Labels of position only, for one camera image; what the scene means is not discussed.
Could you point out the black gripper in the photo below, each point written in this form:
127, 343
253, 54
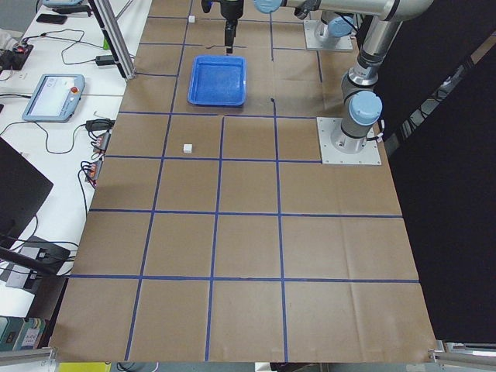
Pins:
232, 10

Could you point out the blue plastic tray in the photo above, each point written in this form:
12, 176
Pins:
218, 81

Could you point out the black power adapter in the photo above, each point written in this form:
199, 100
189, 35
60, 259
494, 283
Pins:
104, 60

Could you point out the grey usb hub upper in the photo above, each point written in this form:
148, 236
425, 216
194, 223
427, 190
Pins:
102, 141

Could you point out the grey usb hub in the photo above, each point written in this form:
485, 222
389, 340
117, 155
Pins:
94, 169
102, 141

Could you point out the black smartphone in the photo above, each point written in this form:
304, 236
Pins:
51, 19

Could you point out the blue teach pendant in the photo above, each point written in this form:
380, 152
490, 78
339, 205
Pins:
55, 98

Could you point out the grey usb hub lower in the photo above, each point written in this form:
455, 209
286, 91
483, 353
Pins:
94, 169

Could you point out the black circuit board device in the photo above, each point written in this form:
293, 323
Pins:
14, 60

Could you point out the black monitor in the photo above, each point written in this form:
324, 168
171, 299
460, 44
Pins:
23, 191

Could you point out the black monitor stand base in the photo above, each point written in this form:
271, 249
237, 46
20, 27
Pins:
38, 256

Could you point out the aluminium frame post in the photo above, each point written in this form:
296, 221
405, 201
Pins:
109, 26

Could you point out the aluminium rail left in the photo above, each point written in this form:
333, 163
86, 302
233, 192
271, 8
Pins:
28, 356

